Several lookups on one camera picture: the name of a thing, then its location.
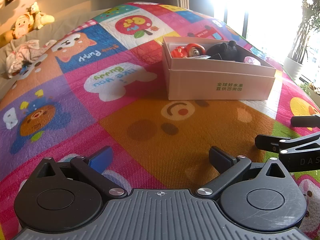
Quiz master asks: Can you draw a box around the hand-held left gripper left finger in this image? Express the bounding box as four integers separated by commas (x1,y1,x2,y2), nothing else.
36,146,128,197

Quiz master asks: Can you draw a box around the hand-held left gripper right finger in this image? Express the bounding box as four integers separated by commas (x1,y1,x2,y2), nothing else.
196,146,288,197

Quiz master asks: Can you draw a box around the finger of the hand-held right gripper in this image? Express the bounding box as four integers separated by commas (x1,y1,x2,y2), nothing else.
255,134,320,154
291,114,320,128

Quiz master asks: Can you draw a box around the white cardboard box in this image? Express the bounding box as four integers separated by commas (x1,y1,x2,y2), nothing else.
162,36,277,101

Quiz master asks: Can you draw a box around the pink round badge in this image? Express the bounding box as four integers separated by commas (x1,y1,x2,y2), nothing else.
244,55,262,66

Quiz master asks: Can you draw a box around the black plush toy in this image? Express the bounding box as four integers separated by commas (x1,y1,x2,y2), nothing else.
205,40,248,63

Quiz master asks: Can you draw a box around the red round toy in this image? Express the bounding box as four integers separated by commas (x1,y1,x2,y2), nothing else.
171,43,207,59

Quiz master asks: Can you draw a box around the colourful cartoon play mat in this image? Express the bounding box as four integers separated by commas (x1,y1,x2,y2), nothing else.
0,2,320,240

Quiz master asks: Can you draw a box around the large potted plant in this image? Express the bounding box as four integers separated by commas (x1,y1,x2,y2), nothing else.
282,0,320,82

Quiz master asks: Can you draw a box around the dark framed window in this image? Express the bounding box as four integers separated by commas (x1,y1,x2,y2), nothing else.
210,0,320,80

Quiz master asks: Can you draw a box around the pink white clothes pile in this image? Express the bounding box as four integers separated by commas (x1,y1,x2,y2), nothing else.
5,39,57,78

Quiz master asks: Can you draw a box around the cream plush toy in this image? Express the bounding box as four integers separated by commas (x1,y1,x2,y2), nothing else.
27,2,55,30

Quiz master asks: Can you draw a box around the yellow pillow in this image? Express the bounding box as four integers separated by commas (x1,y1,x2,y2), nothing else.
0,31,15,48

